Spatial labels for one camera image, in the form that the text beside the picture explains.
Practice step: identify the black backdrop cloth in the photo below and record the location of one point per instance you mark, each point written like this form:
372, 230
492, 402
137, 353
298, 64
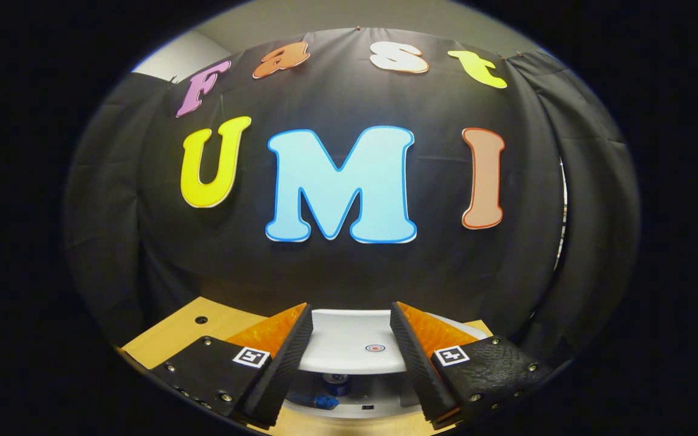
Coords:
234, 266

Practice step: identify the white desktop garbage bin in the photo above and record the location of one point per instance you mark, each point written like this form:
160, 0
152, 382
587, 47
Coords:
349, 339

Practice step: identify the wooden desktop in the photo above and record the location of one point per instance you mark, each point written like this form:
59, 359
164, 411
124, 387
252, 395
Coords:
161, 339

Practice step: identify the blue paper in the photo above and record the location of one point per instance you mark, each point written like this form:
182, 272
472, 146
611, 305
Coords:
319, 400

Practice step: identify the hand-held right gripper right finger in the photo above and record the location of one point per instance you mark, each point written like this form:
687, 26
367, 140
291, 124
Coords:
418, 375

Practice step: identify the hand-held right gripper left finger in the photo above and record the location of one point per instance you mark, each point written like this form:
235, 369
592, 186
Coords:
282, 375

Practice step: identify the blue pop can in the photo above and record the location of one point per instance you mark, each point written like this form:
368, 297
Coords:
337, 381

